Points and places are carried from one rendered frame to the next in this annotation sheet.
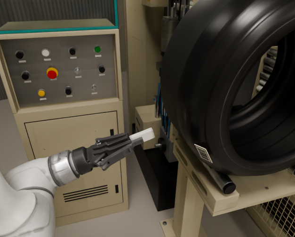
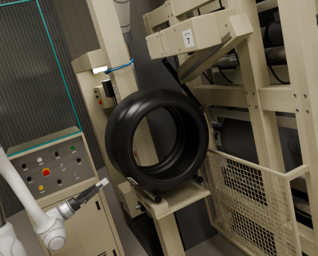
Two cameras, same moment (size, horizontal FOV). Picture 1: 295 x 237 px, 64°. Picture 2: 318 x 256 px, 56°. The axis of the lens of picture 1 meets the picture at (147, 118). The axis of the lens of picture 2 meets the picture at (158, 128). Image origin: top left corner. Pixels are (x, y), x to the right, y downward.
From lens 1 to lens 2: 1.08 m
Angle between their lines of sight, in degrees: 17
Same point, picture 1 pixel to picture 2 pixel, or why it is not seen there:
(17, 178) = not seen: hidden behind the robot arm
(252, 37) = (128, 124)
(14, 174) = not seen: hidden behind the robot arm
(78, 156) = (71, 200)
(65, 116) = (60, 199)
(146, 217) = not seen: outside the picture
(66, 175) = (67, 211)
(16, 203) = (47, 218)
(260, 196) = (184, 202)
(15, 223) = (49, 225)
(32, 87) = (34, 185)
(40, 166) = (53, 210)
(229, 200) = (162, 206)
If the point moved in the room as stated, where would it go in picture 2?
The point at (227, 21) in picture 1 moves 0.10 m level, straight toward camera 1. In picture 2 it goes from (118, 121) to (112, 126)
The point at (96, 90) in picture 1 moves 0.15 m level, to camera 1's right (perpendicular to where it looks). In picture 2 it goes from (78, 175) to (97, 169)
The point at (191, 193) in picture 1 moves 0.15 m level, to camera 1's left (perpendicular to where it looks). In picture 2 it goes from (165, 229) to (145, 235)
